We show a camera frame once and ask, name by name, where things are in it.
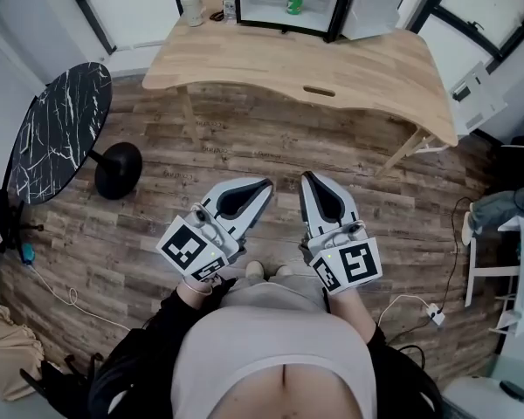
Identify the white rounded appliance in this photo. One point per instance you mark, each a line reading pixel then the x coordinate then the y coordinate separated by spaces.
pixel 471 397

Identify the person's right shoe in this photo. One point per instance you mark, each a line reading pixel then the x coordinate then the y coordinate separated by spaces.
pixel 283 271

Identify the small black looped item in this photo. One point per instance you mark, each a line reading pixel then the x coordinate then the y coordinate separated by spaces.
pixel 216 15

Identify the person's left forearm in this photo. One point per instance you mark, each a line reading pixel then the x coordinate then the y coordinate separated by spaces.
pixel 192 297

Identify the black framed window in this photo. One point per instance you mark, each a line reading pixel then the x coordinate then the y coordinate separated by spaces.
pixel 484 2
pixel 131 11

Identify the green phone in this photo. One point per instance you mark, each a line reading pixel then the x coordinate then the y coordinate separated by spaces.
pixel 25 138

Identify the clear plastic water bottle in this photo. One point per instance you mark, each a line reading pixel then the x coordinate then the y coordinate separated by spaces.
pixel 229 4

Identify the green drink can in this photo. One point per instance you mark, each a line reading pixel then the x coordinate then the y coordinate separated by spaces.
pixel 294 3

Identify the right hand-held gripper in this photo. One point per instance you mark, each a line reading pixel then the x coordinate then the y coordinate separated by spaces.
pixel 353 264

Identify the light wooden table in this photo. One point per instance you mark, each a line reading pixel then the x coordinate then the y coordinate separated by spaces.
pixel 310 59

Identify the black chair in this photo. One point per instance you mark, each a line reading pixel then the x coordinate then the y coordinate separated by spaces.
pixel 65 386

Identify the blue floor plug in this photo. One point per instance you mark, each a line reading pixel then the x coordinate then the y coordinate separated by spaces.
pixel 27 253

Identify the person's black jacket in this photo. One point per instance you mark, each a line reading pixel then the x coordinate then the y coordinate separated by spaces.
pixel 131 365

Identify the white power strip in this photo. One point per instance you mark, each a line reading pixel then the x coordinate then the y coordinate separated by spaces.
pixel 435 314

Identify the beige fabric bag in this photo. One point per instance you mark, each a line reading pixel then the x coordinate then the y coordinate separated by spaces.
pixel 6 356

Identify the person's right forearm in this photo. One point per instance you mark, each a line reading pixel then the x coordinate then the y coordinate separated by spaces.
pixel 353 317

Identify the white grey metal device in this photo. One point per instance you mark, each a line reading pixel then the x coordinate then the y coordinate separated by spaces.
pixel 476 98

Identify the black oval remote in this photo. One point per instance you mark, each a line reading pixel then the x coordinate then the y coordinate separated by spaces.
pixel 515 392

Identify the person's left shoe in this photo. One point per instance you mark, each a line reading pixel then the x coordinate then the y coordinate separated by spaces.
pixel 254 269

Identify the black mini fridge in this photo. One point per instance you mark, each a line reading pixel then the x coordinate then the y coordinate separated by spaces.
pixel 375 7

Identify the person's shoe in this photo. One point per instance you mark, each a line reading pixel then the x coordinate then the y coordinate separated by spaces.
pixel 283 271
pixel 254 269

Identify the black marble round table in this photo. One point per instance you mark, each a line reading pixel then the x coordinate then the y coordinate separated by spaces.
pixel 65 133

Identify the person's torso in beige top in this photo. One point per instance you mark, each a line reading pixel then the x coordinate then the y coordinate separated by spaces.
pixel 270 347

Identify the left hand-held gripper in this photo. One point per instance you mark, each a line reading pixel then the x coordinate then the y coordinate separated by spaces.
pixel 183 247

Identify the person's beige trousers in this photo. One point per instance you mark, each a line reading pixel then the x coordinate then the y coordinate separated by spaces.
pixel 279 295

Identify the black metal stand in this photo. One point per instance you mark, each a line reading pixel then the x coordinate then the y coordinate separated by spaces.
pixel 8 229

